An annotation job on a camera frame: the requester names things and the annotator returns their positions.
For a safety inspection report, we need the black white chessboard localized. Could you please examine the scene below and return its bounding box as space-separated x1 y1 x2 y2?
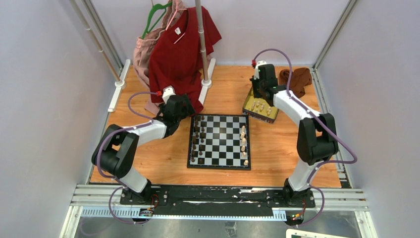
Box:
187 114 251 171

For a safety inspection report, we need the pink garment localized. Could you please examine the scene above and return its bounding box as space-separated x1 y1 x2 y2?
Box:
132 0 188 116

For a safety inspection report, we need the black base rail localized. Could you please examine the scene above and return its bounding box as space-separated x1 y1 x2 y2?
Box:
120 185 315 217

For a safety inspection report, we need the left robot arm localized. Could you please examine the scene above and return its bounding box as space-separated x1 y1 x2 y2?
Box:
92 94 195 205

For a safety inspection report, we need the green clothes hanger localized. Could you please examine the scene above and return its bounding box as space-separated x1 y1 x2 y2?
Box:
140 0 172 39

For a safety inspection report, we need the brown crumpled cloth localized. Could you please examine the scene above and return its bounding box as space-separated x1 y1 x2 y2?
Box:
279 67 312 98

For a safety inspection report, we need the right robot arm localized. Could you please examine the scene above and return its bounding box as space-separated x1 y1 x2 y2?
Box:
250 60 338 207

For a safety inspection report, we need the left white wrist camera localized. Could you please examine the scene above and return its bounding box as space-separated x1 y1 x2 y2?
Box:
161 86 176 104

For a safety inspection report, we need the gold metal tin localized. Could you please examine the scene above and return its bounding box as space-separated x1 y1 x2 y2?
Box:
242 88 279 124

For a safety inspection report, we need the red t-shirt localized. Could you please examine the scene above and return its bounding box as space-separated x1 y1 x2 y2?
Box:
149 7 204 113

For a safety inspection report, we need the metal clothes rack pole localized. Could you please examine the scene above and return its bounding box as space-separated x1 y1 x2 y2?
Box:
195 0 208 72

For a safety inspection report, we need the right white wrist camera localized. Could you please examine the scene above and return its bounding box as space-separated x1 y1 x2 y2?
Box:
253 60 267 80

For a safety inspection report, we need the white rack base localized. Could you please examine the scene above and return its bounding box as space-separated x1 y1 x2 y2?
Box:
199 58 216 105

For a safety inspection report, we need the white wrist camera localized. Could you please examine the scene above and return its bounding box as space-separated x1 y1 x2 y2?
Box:
253 60 267 80
161 86 176 104

